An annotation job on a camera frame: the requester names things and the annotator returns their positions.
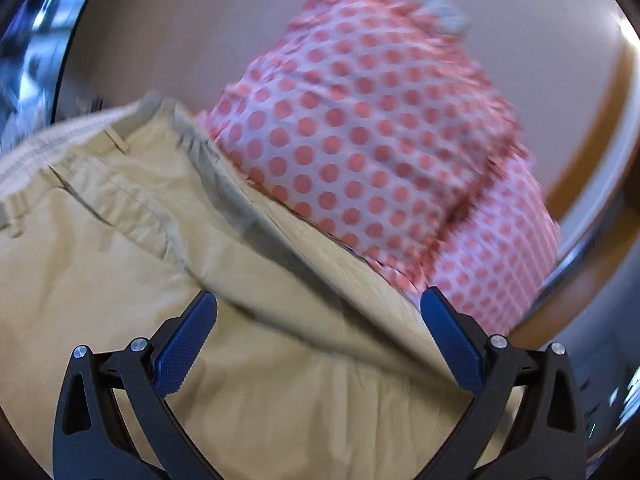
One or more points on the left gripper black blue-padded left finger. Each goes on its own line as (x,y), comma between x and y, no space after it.
(113,421)

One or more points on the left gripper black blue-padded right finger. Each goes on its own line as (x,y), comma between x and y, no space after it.
(547,439)

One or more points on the beige khaki pants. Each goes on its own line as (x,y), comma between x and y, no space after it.
(316,368)

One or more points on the pink polka dot pillow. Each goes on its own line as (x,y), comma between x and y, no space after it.
(369,123)
(493,263)

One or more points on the black television screen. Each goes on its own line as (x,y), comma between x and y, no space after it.
(36,38)

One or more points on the wooden bed frame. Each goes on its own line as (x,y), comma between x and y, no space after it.
(599,222)

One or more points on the white wall power sockets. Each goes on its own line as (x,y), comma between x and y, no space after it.
(450,19)

